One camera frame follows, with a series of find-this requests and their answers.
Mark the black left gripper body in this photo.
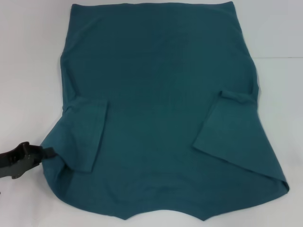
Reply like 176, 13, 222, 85
0, 141, 45, 180

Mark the blue t-shirt with FREE print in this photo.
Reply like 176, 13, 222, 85
40, 1, 290, 215

